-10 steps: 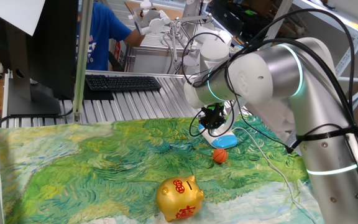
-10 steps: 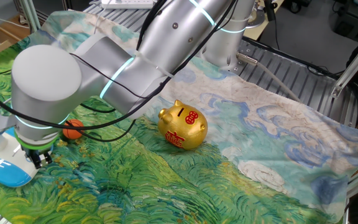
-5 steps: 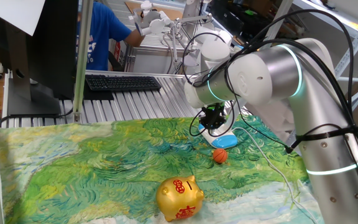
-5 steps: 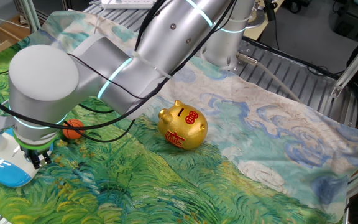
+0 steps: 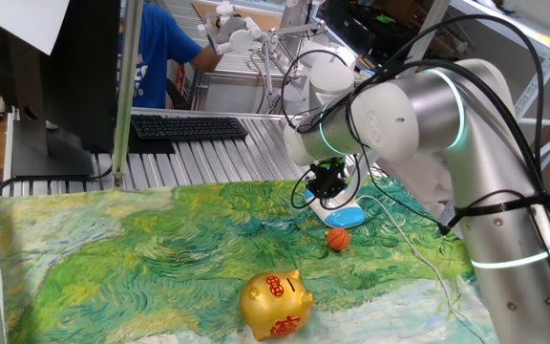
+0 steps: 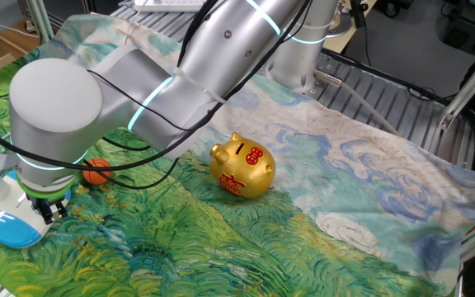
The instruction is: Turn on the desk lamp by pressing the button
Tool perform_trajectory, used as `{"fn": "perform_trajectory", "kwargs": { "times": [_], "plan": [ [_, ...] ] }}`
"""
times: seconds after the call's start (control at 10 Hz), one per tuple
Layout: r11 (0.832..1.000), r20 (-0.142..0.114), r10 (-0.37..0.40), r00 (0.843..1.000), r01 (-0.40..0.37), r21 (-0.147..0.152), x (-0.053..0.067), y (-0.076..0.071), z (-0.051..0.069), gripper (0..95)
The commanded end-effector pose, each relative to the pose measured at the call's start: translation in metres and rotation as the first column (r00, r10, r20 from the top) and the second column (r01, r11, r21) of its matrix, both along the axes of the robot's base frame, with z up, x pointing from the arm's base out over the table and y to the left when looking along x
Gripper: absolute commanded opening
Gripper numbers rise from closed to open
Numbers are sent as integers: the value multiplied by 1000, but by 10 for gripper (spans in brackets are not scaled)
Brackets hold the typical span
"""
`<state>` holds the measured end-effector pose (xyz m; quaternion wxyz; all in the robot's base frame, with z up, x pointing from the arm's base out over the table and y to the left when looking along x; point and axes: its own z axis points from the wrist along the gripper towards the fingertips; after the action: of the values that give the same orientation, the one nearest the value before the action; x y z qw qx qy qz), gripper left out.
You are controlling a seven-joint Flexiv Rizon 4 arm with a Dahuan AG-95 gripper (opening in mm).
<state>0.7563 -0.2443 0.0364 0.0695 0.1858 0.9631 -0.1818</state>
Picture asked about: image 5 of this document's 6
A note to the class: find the black computer monitor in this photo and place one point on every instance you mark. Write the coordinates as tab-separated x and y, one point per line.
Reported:
79	71

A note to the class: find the grey background robot column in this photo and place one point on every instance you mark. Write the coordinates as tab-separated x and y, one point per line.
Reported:
291	14

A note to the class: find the blue white desk lamp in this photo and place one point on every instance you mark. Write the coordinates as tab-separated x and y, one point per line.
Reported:
346	220

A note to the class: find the brown cardboard sheet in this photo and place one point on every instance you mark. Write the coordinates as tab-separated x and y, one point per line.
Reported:
265	21

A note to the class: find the orange mini basketball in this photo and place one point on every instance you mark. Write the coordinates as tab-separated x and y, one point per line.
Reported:
338	240

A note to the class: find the white paper sheet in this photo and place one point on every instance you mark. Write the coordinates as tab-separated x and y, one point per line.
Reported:
27	24

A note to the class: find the person's bare forearm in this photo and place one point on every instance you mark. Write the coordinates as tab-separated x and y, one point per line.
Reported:
205	59

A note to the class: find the white metal shelf rack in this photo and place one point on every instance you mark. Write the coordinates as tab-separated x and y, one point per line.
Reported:
504	24

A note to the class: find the black desk mat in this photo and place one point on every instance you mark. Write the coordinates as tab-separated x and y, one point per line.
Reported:
151	145

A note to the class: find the black keyboard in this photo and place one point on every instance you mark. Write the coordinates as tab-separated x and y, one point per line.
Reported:
189	127

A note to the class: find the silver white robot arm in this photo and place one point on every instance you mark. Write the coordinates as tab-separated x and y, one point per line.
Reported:
494	167

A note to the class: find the gold piggy bank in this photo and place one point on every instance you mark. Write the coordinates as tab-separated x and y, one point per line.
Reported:
275	306

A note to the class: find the white haptic control device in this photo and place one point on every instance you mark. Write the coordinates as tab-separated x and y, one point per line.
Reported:
332	76

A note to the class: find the white foam block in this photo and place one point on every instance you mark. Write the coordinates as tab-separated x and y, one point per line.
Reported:
418	177

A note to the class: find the green painted tablecloth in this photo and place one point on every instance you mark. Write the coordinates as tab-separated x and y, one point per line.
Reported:
160	248

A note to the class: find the white red printed carton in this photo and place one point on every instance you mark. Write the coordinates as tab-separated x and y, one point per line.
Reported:
184	88

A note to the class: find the person in blue shirt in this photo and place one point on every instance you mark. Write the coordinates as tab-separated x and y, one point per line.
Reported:
155	57

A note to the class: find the aluminium background workbench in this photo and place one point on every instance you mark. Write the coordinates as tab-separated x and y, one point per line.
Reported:
229	98

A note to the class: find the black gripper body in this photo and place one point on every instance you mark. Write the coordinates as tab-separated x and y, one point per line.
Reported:
327	181

